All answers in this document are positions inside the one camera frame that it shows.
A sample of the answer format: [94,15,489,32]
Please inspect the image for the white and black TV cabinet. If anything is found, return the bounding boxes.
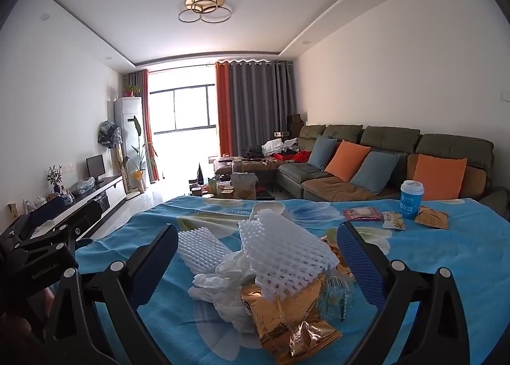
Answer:
[24,175,128,243]

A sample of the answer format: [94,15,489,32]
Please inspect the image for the large gold foil wrapper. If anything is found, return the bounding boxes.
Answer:
[240,273,344,365]

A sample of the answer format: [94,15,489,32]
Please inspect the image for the blue cushion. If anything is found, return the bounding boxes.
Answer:
[308,135,339,170]
[349,151,401,195]

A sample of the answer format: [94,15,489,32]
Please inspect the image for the small white foam net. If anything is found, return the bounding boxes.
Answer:
[177,229,240,275]

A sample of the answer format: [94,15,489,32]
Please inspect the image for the small plant in blue vase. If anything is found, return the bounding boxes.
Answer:
[47,165,65,194]

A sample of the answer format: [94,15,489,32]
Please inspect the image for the blue floral printed blanket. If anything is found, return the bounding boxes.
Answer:
[75,194,510,365]

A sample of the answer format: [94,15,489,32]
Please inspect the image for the orange cushion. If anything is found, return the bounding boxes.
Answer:
[412,153,468,199]
[324,140,371,183]

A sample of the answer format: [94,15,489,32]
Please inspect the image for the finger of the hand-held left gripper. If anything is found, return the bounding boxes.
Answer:
[0,197,68,239]
[22,201,103,257]

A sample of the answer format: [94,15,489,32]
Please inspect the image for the orange and grey curtain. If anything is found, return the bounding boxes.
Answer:
[128,69,160,184]
[215,59,296,159]

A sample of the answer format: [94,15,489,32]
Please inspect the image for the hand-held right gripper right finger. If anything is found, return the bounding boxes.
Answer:
[336,220,471,365]

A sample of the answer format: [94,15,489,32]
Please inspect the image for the clear plastic wrapper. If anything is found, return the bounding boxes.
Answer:
[319,261,360,323]

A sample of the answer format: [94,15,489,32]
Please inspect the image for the group of glass jars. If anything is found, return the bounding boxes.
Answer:
[190,183,237,199]

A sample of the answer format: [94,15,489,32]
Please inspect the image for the small brown snack packet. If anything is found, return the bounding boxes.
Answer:
[414,206,450,230]

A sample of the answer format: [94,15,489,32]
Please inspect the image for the pile of white clothes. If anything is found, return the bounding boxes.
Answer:
[262,138,300,157]

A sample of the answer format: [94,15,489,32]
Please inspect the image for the white tissue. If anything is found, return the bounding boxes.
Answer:
[188,249,261,334]

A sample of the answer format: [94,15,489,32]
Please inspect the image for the dark coffee table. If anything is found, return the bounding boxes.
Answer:
[185,183,276,202]

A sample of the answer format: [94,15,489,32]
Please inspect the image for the standing fan with patterned cover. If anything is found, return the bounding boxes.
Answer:
[97,119,130,199]

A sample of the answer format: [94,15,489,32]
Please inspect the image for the white and yellow snack packet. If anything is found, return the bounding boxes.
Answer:
[381,211,407,231]

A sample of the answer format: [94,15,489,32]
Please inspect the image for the black monitor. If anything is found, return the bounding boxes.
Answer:
[86,154,106,184]

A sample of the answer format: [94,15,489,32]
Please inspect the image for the brown cardboard boxes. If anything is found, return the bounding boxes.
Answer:
[287,113,304,138]

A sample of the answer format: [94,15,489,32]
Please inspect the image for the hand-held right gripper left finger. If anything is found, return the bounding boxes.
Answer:
[40,225,180,365]

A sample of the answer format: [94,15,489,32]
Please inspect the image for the clear plastic bag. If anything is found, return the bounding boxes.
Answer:
[71,176,97,195]

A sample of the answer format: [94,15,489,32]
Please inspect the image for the red cloth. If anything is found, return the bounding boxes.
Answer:
[273,150,312,162]

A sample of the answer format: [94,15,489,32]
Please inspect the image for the tall leafy potted plant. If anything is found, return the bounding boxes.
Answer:
[131,115,159,193]

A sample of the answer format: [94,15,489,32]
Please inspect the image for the grey plastic bag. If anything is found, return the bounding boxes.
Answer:
[230,172,258,200]

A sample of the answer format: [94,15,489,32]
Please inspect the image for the pink snack packet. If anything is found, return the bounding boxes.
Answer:
[343,207,383,222]

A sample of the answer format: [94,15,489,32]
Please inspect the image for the window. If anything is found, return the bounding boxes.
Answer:
[153,83,218,135]

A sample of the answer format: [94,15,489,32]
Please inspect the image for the green and brown sofa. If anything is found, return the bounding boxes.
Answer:
[213,123,510,207]

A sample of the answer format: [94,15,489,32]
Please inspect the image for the white standing air conditioner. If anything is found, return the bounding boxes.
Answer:
[114,96,143,159]

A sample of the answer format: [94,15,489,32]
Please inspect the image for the large white foam net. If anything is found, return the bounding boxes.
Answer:
[238,205,340,302]

